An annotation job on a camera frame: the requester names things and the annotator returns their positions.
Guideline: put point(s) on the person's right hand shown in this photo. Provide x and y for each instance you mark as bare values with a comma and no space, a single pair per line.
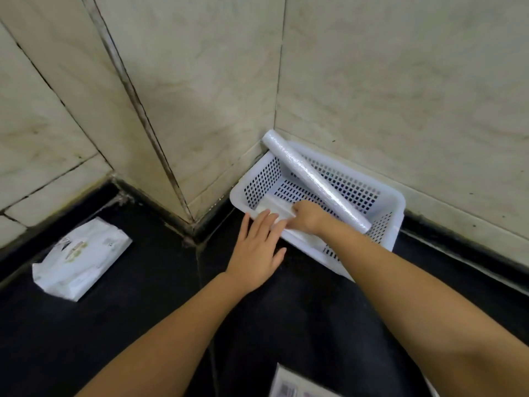
312,219

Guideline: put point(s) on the person's left hand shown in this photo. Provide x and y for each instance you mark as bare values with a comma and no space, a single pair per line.
252,260

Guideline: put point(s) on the person's right fingers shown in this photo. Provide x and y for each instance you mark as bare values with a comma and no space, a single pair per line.
297,218

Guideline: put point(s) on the person's left middle finger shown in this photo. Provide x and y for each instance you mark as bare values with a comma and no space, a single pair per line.
267,223

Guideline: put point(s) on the person's left little finger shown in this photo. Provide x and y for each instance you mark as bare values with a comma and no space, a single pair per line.
244,227

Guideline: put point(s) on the person's left thumb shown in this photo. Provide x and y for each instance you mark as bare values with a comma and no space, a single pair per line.
279,256

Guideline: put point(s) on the white cloth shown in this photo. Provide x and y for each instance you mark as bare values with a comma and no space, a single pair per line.
275,206

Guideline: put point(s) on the person's left forearm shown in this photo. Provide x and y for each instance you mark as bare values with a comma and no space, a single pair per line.
173,339

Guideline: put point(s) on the person's right forearm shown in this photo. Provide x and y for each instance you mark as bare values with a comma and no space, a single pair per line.
413,310

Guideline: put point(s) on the roll of clear plastic film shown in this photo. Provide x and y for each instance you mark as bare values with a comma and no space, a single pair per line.
314,177

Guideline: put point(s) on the white perforated plastic basket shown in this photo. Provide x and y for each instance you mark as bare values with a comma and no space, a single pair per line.
372,194

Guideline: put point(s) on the white printed paper box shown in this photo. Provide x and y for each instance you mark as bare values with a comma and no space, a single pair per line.
297,384

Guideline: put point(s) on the white tissue packet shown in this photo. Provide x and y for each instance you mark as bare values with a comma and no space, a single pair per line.
80,258

